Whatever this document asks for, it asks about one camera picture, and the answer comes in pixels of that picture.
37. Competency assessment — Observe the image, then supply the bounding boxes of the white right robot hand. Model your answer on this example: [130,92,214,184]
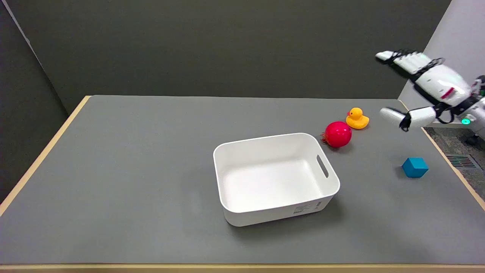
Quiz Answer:
[375,50,474,132]

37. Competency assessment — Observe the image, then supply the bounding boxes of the red pomegranate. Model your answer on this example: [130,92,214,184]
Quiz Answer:
[321,121,352,149]

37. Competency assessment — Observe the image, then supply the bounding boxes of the floor vent grille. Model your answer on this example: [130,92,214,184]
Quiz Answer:
[446,154,482,170]

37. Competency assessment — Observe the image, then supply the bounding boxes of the yellow rubber duck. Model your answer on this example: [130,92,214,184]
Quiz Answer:
[346,107,370,130]

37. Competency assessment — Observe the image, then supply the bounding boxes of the blue cube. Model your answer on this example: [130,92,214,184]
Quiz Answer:
[402,157,429,179]

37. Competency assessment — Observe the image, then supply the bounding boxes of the white plastic bin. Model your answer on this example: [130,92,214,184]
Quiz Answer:
[213,132,341,228]

